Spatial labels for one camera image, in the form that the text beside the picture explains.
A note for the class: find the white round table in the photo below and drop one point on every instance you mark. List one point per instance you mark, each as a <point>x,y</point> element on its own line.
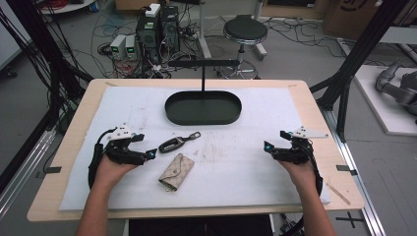
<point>65,7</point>

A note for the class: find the small white box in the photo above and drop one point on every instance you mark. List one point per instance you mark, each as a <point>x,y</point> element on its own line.
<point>152,10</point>

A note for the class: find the black car key fob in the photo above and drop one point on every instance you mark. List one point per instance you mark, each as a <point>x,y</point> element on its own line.
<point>173,144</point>

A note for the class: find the brown cardboard box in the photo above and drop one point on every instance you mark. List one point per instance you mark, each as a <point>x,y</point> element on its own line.
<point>357,16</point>

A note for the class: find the black tape strip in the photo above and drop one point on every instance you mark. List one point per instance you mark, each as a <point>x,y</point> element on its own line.
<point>344,168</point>
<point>52,170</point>

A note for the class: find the white desk leg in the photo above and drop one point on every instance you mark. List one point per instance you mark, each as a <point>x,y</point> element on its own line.
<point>260,49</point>
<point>203,32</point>

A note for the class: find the black metal frame post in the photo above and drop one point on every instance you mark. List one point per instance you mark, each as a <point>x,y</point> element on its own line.
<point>359,52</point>

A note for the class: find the grey power supply unit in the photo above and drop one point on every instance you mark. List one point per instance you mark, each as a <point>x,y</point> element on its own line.
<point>117,46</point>
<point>130,46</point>

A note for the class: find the black computer tower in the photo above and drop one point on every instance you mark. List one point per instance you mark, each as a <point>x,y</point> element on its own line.
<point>169,28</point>
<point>148,36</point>

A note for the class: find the light wooden table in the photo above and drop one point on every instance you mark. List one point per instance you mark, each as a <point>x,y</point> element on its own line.
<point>307,108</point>

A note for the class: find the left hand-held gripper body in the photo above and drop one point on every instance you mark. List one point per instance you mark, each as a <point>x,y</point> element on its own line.
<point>123,154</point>

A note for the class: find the black key stand with tray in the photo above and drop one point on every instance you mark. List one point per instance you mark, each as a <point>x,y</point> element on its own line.
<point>203,109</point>

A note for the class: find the white power strip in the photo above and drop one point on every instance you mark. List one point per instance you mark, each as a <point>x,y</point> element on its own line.
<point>344,46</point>

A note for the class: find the white platform board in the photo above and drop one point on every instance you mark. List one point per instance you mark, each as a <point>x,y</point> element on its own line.
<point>377,108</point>

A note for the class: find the beige key case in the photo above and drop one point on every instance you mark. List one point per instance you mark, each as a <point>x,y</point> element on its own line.
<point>177,171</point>

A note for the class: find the person's right hand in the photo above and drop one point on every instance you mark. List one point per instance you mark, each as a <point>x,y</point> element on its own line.
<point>302,175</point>

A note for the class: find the aluminium rail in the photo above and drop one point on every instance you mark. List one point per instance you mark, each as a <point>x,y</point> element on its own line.
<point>357,183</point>
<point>23,173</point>

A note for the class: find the person's left hand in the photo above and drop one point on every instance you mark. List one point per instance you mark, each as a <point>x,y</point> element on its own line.
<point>109,173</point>

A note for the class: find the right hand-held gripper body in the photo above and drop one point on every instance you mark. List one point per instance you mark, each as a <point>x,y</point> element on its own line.
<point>296,153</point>

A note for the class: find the thin wooden stick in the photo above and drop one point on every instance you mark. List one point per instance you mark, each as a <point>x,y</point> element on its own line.
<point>338,194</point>

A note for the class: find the black round stool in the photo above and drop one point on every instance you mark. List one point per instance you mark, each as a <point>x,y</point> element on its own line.
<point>245,31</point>

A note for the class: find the white foam mat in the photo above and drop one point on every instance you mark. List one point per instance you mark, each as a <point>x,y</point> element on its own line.
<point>246,170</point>

